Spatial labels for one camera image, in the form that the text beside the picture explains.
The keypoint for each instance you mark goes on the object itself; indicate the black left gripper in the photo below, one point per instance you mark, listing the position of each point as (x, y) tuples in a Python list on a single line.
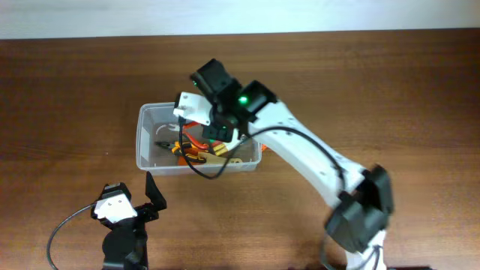
[(144, 213)]

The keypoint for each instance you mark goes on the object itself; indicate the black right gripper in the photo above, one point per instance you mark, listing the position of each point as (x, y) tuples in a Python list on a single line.
[(220, 132)]

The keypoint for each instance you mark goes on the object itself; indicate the clear box of bits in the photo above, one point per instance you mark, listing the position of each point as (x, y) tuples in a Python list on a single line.
[(221, 148)]

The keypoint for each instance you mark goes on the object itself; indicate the red handled small cutters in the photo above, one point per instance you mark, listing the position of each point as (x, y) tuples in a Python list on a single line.
[(195, 142)]

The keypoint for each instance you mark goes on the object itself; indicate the orange scraper wooden handle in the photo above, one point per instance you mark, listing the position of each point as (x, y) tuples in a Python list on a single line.
[(221, 160)]

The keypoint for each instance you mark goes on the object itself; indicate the clear plastic container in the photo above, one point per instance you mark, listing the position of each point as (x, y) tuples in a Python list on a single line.
[(153, 126)]

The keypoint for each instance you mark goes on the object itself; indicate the yellow black needle-nose pliers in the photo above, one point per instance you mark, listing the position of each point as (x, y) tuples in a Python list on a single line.
[(192, 153)]

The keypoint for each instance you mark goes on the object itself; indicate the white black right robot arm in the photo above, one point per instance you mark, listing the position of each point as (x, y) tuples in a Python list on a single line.
[(361, 199)]

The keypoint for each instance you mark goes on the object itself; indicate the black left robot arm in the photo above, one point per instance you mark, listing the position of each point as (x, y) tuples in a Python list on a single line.
[(125, 246)]

